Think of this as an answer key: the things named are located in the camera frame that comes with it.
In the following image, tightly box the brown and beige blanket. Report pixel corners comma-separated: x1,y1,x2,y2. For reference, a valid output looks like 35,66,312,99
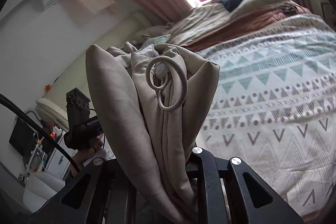
167,0,311,52

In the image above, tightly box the black cable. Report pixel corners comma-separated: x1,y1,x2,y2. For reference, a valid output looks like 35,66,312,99
0,93,81,172

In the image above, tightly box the left hand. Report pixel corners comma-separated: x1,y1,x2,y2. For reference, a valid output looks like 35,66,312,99
72,138,103,170

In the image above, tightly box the beige drawstring cord loop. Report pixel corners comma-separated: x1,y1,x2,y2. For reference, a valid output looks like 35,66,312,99
145,56,189,112

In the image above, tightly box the beige jacket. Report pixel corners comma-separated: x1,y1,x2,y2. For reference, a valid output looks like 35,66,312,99
85,44,220,223

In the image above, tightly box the patterned white bed quilt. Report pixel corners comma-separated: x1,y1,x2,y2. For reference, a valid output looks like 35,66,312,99
198,14,335,223

